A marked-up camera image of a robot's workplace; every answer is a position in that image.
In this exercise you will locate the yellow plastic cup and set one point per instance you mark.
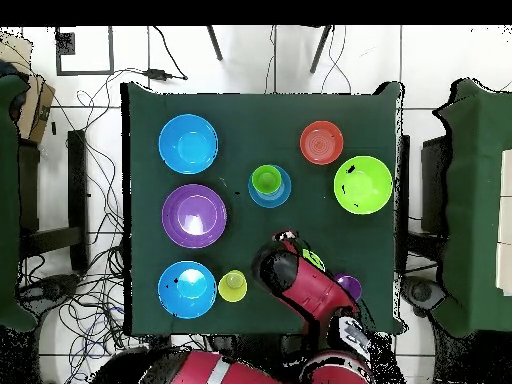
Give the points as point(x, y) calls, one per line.
point(232, 290)

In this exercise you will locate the dark green tablecloth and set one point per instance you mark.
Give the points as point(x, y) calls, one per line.
point(472, 200)
point(260, 120)
point(8, 200)

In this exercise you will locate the grey base with black knob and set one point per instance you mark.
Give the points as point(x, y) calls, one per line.
point(52, 286)

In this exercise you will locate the black power adapter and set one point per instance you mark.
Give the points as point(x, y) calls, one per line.
point(156, 74)

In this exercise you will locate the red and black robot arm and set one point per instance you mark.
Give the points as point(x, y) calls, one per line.
point(312, 288)

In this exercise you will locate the purple plastic bowl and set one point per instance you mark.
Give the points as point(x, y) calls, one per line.
point(180, 216)

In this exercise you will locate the green plastic bowl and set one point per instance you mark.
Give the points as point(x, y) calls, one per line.
point(314, 259)
point(364, 188)

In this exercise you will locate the cardboard box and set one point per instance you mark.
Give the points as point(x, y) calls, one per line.
point(38, 112)

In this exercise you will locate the black metal frame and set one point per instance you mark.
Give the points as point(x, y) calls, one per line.
point(78, 200)
point(434, 180)

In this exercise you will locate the small orange plastic bowl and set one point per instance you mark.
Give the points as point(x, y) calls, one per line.
point(321, 142)

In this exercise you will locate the black stand leg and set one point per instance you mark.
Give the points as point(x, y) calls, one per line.
point(320, 50)
point(214, 44)

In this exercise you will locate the green plastic cup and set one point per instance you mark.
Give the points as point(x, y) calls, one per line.
point(266, 180)

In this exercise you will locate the purple plastic cup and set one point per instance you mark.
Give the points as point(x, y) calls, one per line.
point(352, 286)

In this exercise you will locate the grey wheeled base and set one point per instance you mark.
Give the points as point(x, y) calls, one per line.
point(422, 294)

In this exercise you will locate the small blue plastic bowl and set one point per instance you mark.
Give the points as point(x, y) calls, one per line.
point(276, 200)

